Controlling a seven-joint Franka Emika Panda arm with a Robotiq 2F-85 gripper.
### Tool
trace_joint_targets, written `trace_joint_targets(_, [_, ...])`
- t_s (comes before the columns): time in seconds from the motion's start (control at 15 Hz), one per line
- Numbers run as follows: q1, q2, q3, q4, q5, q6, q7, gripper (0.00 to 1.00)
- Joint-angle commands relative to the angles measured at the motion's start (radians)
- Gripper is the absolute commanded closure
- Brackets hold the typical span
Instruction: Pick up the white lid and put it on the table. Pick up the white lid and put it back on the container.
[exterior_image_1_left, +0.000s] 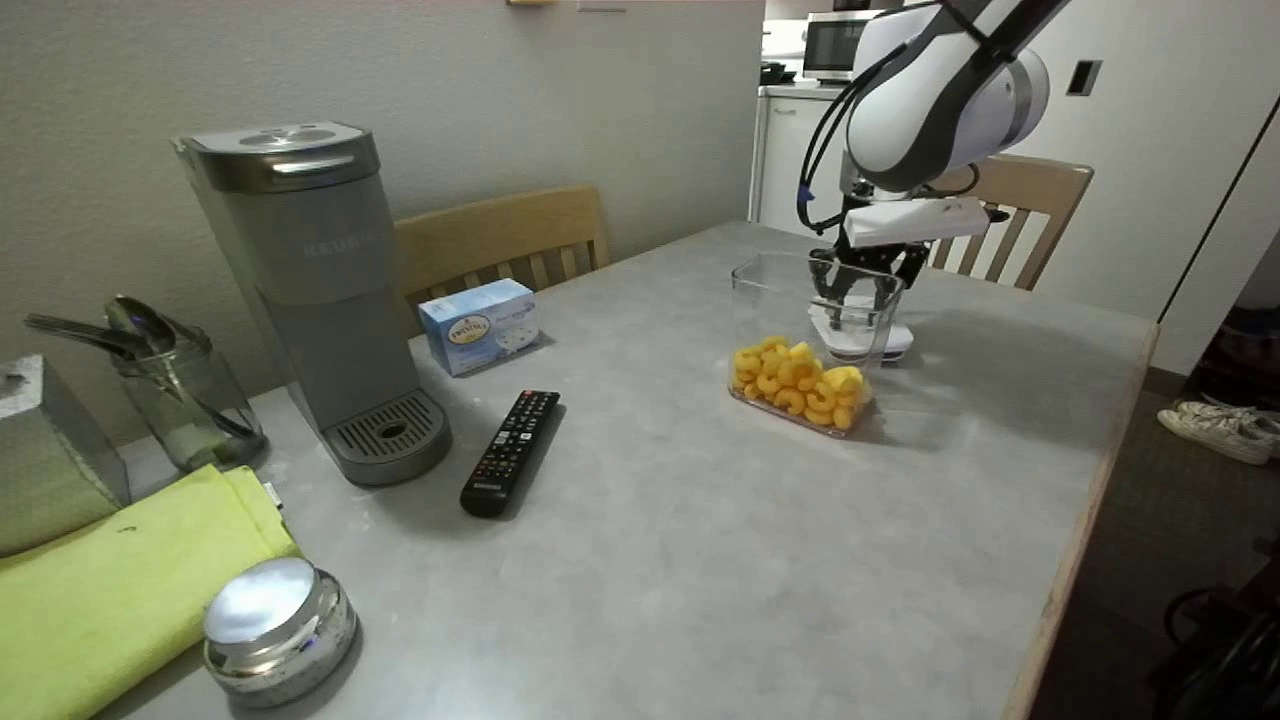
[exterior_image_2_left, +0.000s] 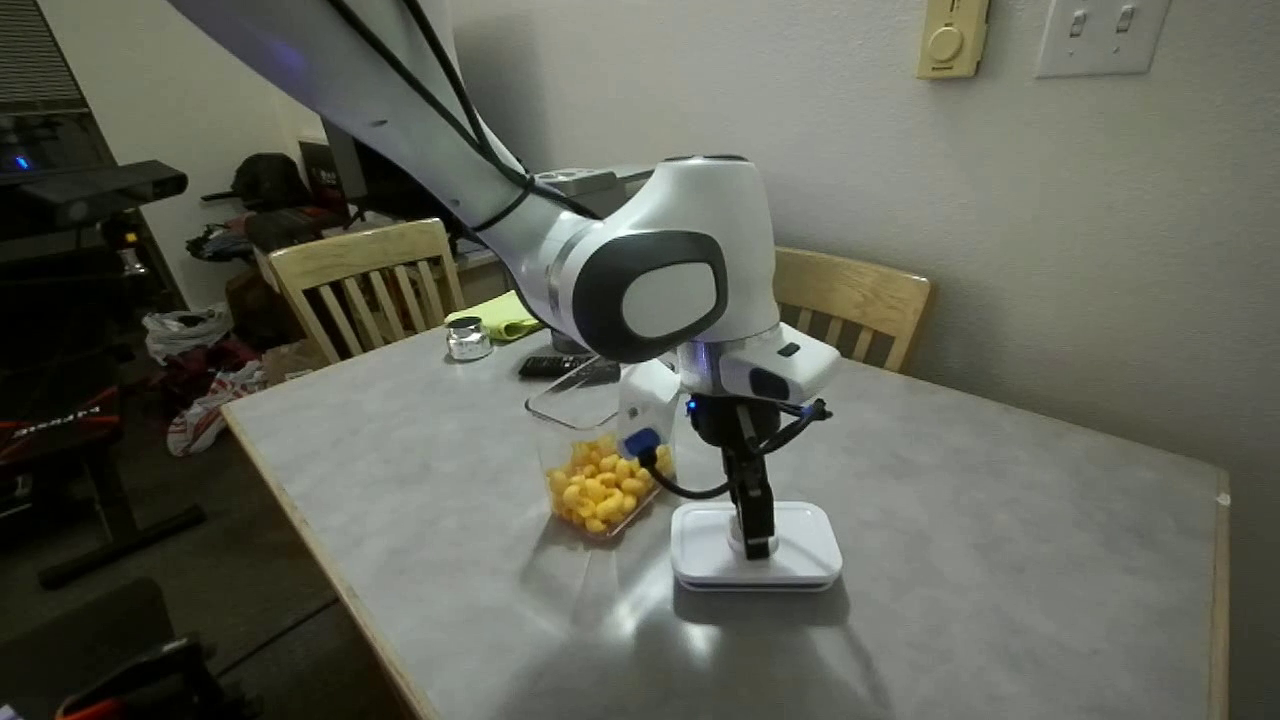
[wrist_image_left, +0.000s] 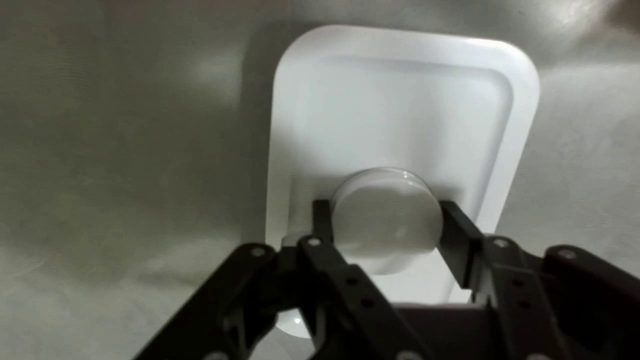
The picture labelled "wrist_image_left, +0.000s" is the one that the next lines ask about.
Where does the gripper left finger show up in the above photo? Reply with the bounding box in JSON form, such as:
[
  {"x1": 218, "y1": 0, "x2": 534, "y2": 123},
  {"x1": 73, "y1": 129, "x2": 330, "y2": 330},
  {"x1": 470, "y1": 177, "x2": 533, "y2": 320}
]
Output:
[{"x1": 134, "y1": 199, "x2": 432, "y2": 360}]

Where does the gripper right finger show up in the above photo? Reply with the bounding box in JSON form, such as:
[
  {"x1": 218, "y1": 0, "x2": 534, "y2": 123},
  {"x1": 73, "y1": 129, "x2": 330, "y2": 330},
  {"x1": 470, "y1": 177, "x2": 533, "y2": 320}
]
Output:
[{"x1": 439, "y1": 200, "x2": 640, "y2": 360}]

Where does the white lid with round knob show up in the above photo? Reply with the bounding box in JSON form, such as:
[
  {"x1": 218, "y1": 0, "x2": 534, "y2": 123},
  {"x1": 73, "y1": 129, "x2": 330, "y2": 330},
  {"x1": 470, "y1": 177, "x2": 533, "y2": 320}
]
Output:
[{"x1": 264, "y1": 24, "x2": 542, "y2": 341}]

